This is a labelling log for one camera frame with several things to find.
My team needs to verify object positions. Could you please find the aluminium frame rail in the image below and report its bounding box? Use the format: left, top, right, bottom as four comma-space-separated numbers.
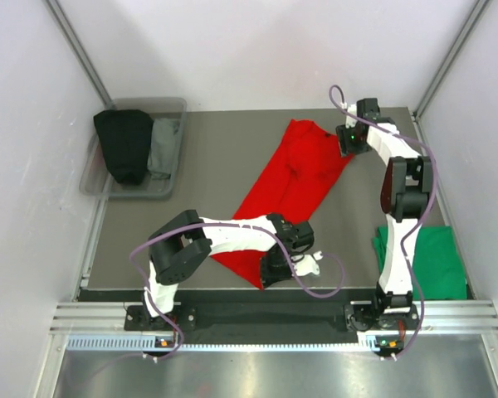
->
51, 300, 498, 335

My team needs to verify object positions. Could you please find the green folded t shirt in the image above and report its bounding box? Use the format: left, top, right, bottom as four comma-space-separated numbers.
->
373, 226, 467, 300

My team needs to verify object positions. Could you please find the red t shirt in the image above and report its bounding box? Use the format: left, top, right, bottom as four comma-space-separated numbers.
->
208, 118, 356, 291

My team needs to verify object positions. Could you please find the left aluminium corner post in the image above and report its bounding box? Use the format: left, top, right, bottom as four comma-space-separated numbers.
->
42, 0, 112, 108

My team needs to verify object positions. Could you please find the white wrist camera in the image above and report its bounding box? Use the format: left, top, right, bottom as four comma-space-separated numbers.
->
291, 251, 323, 277
343, 104, 357, 129

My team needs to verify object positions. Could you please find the black t shirt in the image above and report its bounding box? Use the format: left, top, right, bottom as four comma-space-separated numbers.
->
93, 109, 154, 186

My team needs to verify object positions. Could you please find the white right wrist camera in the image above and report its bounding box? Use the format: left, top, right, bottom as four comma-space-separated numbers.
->
343, 104, 357, 129

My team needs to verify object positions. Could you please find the right aluminium corner post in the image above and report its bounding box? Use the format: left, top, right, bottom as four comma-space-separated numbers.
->
412, 0, 492, 121

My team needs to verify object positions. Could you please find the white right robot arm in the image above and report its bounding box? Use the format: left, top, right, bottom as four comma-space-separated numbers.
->
336, 98, 434, 328

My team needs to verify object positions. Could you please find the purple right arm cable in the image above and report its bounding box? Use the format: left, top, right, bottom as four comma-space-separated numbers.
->
328, 84, 438, 361

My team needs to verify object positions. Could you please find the aluminium corner post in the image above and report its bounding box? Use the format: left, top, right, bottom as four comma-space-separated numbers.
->
412, 0, 492, 121
42, 0, 112, 108

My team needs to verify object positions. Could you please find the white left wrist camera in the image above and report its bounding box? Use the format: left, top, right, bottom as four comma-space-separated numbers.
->
291, 251, 323, 277

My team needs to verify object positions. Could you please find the slotted grey cable duct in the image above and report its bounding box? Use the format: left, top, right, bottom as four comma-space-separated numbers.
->
66, 334, 403, 352

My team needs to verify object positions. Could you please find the grey t shirt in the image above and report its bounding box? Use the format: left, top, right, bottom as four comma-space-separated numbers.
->
147, 118, 180, 180

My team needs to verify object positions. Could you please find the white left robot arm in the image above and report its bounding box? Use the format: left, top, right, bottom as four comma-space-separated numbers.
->
142, 210, 322, 329

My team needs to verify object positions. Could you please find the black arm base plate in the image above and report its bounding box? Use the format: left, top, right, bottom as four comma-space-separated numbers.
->
124, 288, 419, 332

